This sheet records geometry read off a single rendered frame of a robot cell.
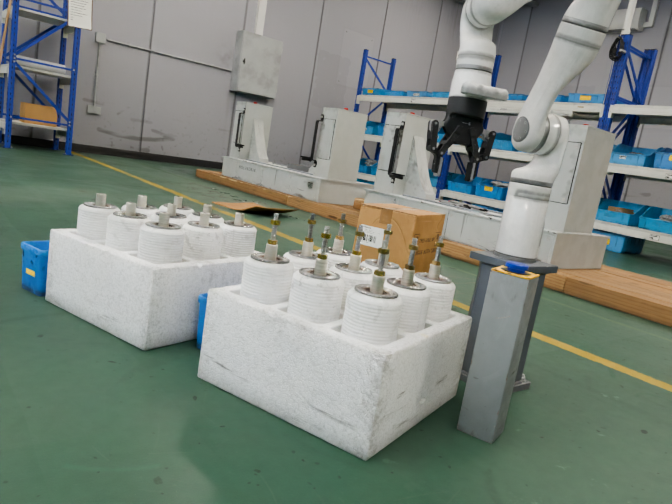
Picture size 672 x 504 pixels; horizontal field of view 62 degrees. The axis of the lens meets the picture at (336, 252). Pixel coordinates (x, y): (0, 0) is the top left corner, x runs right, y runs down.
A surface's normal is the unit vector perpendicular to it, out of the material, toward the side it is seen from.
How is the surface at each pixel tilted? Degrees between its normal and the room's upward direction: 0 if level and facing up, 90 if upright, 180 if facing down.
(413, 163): 90
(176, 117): 90
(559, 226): 90
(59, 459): 0
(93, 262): 90
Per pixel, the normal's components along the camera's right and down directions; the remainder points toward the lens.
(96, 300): -0.56, 0.05
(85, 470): 0.16, -0.97
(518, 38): -0.77, -0.02
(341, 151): 0.61, 0.24
